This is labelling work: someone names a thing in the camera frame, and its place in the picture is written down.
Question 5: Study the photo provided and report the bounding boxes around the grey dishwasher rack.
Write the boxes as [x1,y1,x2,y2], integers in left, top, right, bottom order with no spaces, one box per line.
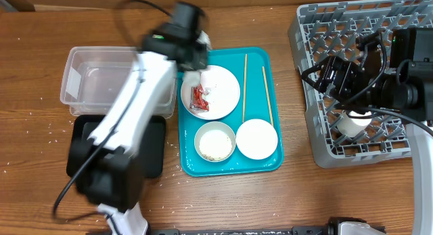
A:
[288,0,432,168]

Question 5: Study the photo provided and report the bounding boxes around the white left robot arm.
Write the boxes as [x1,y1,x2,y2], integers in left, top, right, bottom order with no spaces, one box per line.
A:
[61,31,212,234]

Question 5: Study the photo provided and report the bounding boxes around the clear plastic bin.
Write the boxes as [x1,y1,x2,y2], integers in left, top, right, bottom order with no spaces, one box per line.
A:
[60,46,177,119]

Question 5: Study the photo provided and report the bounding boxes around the white napkin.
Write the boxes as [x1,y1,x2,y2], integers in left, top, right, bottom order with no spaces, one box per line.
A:
[183,71,201,87]

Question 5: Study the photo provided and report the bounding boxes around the red snack wrapper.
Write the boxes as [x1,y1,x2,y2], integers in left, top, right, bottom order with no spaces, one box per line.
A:
[189,85,209,112]

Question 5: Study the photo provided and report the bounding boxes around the white shallow bowl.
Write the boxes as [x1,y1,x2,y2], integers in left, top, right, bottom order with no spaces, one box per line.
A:
[235,119,278,160]

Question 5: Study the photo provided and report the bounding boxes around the grey bowl of rice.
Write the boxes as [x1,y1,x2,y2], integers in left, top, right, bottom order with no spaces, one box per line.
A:
[194,121,235,163]

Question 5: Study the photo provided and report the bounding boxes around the right wooden chopstick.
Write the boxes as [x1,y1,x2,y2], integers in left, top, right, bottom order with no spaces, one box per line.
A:
[262,66,274,126]

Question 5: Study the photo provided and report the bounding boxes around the teal serving tray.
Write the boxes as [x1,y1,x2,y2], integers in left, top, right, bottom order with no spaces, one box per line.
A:
[177,47,284,177]

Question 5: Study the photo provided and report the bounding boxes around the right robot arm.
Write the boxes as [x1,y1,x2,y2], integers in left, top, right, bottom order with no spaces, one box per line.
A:
[301,27,432,234]

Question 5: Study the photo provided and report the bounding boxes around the white cup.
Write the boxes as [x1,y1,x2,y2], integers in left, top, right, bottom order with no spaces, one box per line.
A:
[336,111,372,138]

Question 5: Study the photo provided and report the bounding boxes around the black plastic tray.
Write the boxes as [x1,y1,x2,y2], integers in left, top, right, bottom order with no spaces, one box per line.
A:
[71,114,166,178]

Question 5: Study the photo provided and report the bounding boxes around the white round plate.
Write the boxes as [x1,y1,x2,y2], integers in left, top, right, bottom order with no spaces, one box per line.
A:
[180,65,240,121]

